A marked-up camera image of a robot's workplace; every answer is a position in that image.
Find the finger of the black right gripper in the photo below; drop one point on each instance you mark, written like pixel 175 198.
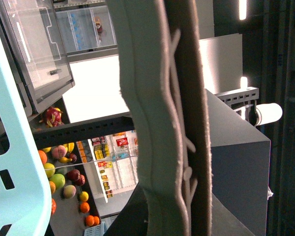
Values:
pixel 133 219

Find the large light blue basket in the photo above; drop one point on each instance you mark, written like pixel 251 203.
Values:
pixel 25 198

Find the yellow lemon back tray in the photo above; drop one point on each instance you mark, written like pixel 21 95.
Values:
pixel 83 196

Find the small blue basket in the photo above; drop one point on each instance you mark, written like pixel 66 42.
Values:
pixel 98 230

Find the orange back tray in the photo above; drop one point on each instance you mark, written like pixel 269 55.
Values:
pixel 84 207

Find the dark red apple back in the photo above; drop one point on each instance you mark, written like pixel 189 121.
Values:
pixel 81 181

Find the pink peach back tray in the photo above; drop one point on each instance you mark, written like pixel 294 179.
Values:
pixel 69 191

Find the pink dragon fruit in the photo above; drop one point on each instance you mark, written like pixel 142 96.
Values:
pixel 52 117

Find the glass freezer cabinet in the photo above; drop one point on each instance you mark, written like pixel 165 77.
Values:
pixel 31 36

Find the white wall shelf with goods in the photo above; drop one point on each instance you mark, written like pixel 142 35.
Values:
pixel 114 158

